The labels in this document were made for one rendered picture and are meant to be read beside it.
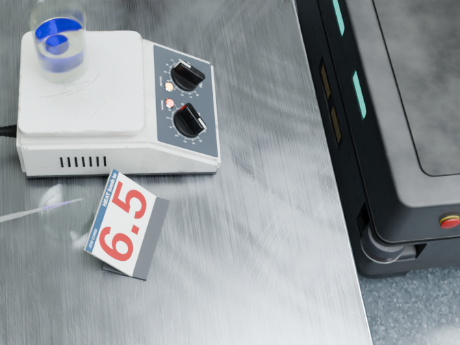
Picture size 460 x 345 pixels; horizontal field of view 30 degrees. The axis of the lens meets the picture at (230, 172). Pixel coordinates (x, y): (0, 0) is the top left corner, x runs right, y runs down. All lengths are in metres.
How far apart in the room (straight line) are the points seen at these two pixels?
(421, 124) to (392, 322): 0.42
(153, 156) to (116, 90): 0.07
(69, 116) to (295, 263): 0.26
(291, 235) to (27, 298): 0.27
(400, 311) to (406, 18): 0.56
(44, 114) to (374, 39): 0.83
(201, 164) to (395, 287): 0.91
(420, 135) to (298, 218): 0.59
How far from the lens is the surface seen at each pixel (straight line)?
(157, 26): 1.00
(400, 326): 1.69
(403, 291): 1.72
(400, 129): 1.45
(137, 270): 0.84
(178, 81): 0.89
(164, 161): 0.86
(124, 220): 0.85
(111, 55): 0.87
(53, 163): 0.86
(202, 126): 0.86
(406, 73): 1.51
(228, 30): 1.00
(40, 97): 0.84
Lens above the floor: 1.54
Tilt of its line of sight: 61 degrees down
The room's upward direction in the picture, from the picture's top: 11 degrees clockwise
